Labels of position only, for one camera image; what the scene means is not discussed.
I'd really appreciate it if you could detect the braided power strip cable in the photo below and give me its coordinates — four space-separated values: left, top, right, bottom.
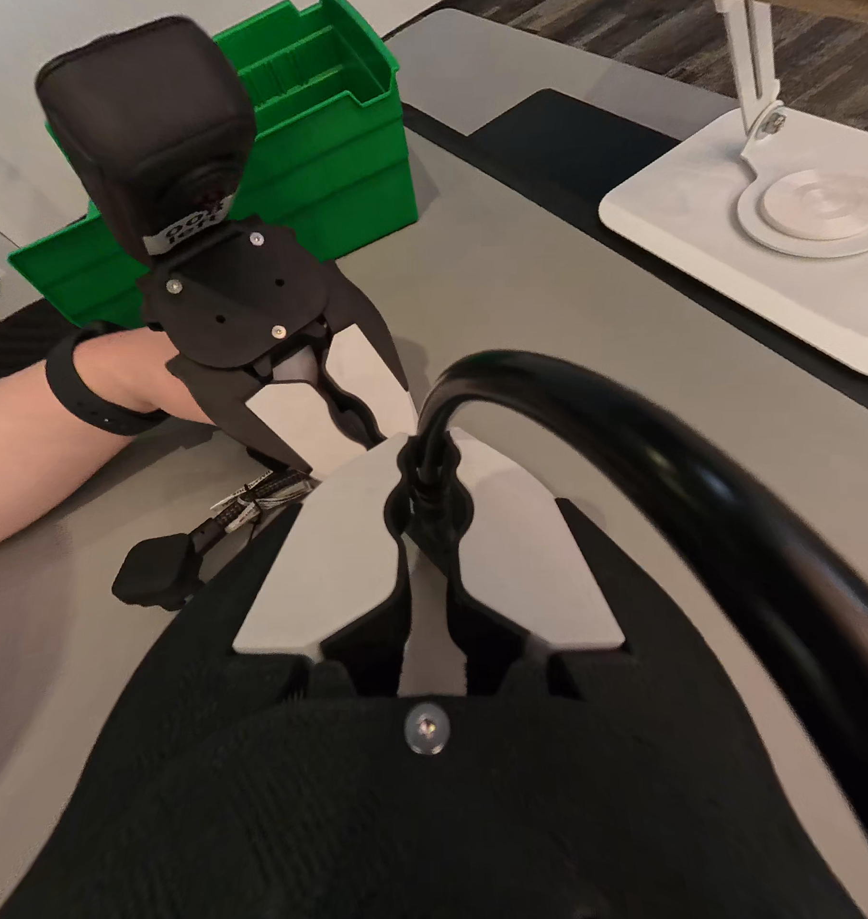
112 470 320 613

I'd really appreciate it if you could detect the black wristband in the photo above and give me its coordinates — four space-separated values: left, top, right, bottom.
45 322 170 437

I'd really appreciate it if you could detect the black power cord with plug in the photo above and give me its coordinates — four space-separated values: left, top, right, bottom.
394 349 868 812

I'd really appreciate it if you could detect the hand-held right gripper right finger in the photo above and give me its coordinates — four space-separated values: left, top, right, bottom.
444 428 627 696

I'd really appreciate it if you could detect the person's left forearm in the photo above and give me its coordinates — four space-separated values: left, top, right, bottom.
0 373 144 555

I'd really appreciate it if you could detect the white stand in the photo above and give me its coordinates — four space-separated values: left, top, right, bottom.
599 0 868 381

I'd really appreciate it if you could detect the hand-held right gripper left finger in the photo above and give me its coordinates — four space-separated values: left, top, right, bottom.
231 433 416 696

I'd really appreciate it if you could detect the green plastic bin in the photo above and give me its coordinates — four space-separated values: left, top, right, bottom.
6 0 417 331

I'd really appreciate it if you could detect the black woven mat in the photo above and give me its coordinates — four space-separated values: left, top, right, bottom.
0 298 72 389

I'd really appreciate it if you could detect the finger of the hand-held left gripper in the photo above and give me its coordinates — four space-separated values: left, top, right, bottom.
244 347 388 481
328 322 420 440

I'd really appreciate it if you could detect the dark blue pad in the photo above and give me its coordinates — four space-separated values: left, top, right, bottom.
470 90 682 209

